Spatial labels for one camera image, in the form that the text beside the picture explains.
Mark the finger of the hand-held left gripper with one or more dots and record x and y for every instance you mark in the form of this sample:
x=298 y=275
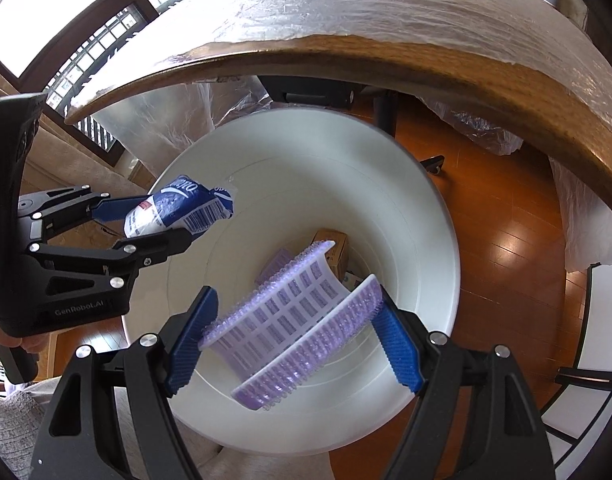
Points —
x=113 y=207
x=155 y=247

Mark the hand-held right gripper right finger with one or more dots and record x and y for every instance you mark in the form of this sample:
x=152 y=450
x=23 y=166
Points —
x=396 y=347

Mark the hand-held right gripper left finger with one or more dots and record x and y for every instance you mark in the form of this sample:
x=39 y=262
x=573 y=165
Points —
x=190 y=342

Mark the blue white plastic wrapper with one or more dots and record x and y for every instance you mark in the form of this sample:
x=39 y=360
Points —
x=175 y=205

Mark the purple blister pack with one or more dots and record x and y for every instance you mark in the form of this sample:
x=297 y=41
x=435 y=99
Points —
x=291 y=320

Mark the white plastic bin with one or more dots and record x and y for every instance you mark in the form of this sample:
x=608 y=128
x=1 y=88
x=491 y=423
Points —
x=296 y=170

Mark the person's left hand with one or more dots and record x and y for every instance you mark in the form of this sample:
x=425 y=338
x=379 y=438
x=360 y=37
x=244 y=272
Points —
x=35 y=344

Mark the small printed carton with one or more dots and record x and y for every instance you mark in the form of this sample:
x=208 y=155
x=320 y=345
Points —
x=351 y=281

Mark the clear plastic sheet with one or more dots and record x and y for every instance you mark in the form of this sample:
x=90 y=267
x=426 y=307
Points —
x=581 y=220
x=481 y=135
x=361 y=0
x=150 y=125

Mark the brown cardboard box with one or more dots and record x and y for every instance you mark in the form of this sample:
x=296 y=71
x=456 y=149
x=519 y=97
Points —
x=331 y=247

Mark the black chair leg caster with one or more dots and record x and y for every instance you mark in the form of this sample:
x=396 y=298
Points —
x=434 y=166

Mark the black framed window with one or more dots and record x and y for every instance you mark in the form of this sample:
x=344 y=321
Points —
x=45 y=5

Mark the black chair base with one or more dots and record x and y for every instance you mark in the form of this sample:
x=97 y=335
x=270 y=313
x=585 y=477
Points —
x=311 y=91

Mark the wooden table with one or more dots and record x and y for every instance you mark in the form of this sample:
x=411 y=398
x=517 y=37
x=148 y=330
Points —
x=336 y=57

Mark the white chair black frame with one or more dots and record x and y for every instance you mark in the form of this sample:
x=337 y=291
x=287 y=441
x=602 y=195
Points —
x=596 y=340

